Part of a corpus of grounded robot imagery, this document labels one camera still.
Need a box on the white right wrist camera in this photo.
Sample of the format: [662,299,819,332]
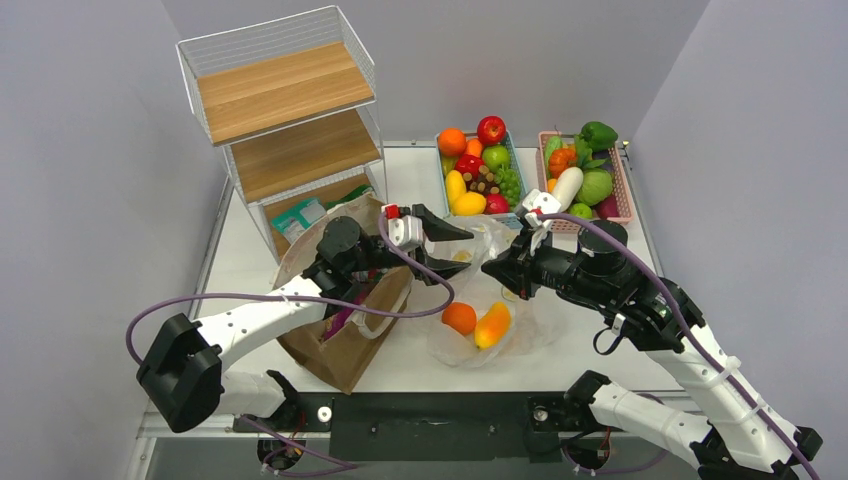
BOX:
[516,189,562,256]

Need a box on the red bell pepper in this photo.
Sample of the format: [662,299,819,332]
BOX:
[453,154,484,181]

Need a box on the teal snack packet lower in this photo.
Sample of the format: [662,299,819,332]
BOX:
[270,197,327,243]

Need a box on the green apple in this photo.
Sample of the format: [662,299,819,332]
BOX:
[481,144,511,172]

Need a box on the white eggplant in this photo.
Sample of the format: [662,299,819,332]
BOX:
[550,167,584,212]

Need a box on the blue plastic fruit basket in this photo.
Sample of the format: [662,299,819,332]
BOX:
[437,130,529,229]

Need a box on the brown jute tote bag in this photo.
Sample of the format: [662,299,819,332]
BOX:
[273,194,413,394]

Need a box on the green snack packet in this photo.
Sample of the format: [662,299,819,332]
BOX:
[323,184,374,211]

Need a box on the red apple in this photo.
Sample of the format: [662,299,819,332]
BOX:
[476,115,507,147]

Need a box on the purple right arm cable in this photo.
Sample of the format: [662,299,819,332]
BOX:
[536,211,823,480]

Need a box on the green grape bunch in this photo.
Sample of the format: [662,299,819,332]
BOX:
[495,165,522,208]

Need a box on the white wire wooden shelf rack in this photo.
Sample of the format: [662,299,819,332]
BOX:
[176,5,388,257]

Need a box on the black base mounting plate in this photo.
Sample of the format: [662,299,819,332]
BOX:
[263,391,617,463]

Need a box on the orange pumpkin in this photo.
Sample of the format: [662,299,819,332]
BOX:
[547,147,578,179]

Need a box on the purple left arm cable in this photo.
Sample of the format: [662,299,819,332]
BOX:
[125,210,456,366]

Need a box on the purple snack packet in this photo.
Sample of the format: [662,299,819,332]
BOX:
[321,307,358,341]

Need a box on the orange fruit back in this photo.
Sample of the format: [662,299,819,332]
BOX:
[437,127,467,157]

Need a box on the yellow lemon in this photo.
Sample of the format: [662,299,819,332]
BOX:
[450,191,487,216]

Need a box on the green cabbage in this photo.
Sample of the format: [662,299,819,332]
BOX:
[576,169,614,206]

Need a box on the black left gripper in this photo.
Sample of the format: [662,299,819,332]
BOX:
[346,209,475,282]

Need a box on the pink plastic vegetable basket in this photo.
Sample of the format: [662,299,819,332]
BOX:
[535,131,636,225]

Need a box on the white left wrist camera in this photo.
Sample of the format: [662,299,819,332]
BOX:
[381,204,425,253]

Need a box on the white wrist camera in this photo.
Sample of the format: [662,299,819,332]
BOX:
[381,204,425,253]
[516,189,562,256]

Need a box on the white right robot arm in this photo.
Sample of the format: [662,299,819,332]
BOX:
[482,220,823,479]

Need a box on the orange fruit front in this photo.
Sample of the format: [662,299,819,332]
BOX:
[441,302,477,336]

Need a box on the red pomegranate fruit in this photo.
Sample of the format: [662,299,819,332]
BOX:
[484,193,511,215]

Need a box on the orange fruit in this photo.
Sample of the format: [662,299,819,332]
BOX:
[441,302,477,336]
[437,127,467,157]

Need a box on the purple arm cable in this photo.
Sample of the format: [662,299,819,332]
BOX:
[536,211,823,480]
[125,210,456,366]

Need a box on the green bell pepper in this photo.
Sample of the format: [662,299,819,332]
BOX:
[580,121,619,152]

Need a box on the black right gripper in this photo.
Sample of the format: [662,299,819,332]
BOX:
[483,222,614,304]

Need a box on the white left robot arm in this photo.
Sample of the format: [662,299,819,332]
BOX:
[136,204,474,433]

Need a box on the clear plastic lemon-print bag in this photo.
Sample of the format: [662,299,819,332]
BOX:
[422,215,569,372]

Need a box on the yellow orange mango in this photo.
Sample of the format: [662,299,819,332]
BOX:
[473,302,512,350]

